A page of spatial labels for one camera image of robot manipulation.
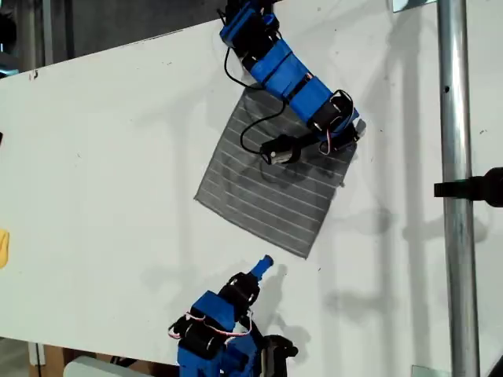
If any grey striped towel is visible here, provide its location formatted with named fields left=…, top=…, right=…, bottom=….
left=193, top=86, right=361, bottom=260

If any black clamp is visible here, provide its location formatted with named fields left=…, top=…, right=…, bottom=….
left=433, top=167, right=503, bottom=208

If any white box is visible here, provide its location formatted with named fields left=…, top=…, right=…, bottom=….
left=64, top=356, right=178, bottom=377

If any yellow object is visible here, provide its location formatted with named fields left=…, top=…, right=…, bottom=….
left=0, top=229, right=11, bottom=270

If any grey background pole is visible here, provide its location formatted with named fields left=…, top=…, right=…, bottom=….
left=41, top=0, right=55, bottom=66

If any gripper camera stalk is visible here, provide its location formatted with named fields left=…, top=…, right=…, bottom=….
left=296, top=131, right=327, bottom=150

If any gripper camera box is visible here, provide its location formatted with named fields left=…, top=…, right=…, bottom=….
left=259, top=134, right=302, bottom=166
left=263, top=334, right=299, bottom=377

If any steel post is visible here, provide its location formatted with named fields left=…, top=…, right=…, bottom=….
left=436, top=0, right=483, bottom=377

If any gripper camera cable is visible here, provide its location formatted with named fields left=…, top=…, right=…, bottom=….
left=222, top=9, right=288, bottom=155

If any wooden table frame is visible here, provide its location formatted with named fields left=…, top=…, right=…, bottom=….
left=27, top=342, right=66, bottom=377

